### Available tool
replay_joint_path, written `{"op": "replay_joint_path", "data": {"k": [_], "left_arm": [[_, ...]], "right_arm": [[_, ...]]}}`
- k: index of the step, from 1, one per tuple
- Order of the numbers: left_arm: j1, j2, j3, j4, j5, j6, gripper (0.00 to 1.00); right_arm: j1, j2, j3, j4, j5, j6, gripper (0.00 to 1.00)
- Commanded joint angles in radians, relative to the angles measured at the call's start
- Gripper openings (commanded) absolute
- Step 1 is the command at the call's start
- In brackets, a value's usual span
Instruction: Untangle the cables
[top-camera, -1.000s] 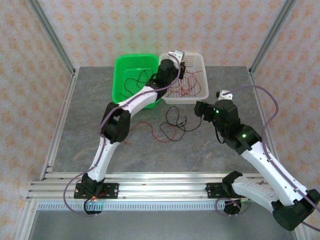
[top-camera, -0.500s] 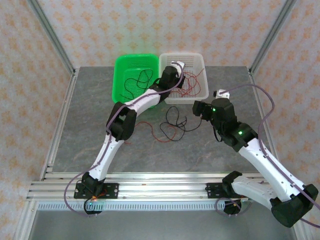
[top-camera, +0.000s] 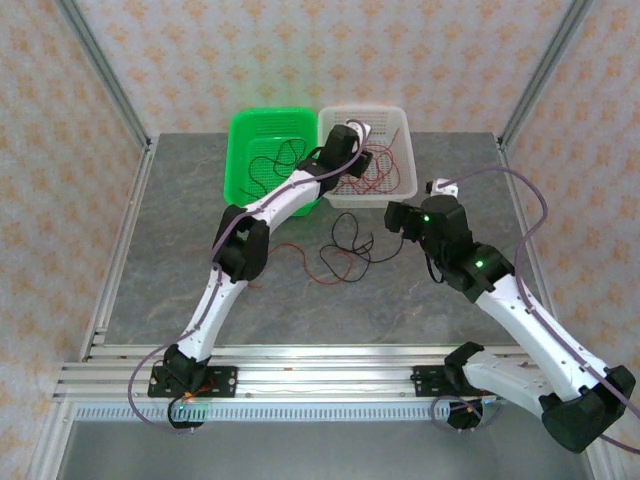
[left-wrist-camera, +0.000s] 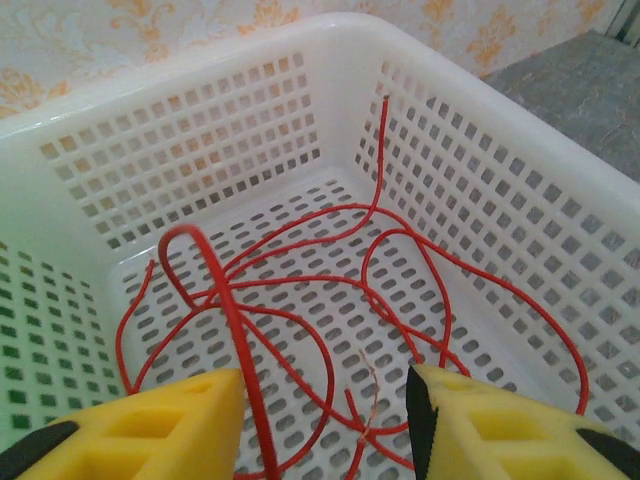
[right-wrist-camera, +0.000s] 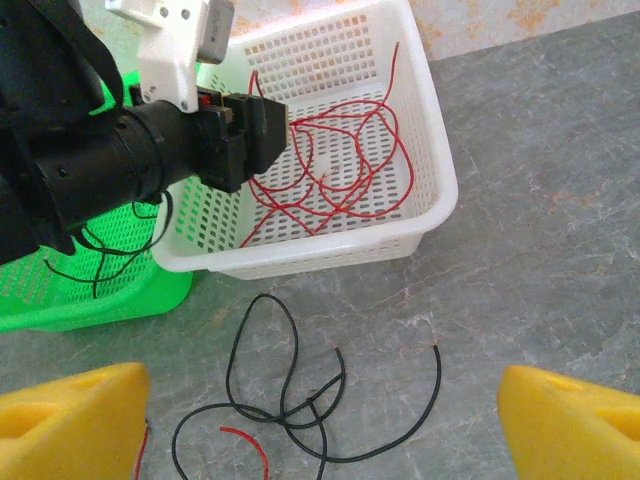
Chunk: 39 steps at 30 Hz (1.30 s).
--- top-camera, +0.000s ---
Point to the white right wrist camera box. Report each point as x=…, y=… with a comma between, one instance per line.
x=445, y=190

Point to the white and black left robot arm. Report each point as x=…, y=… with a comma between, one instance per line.
x=210, y=310

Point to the aluminium frame post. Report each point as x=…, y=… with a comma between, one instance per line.
x=105, y=75
x=545, y=75

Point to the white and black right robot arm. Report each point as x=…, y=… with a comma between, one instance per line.
x=525, y=325

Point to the aluminium table side rail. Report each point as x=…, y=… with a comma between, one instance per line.
x=522, y=200
x=125, y=235

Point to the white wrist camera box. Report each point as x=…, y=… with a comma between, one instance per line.
x=445, y=190
x=364, y=129

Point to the white plastic mesh basket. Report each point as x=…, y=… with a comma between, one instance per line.
x=407, y=165

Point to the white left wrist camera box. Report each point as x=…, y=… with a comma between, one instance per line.
x=364, y=129

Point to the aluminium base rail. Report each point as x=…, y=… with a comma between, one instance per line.
x=325, y=372

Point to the green plastic mesh basket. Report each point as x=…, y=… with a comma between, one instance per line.
x=235, y=165

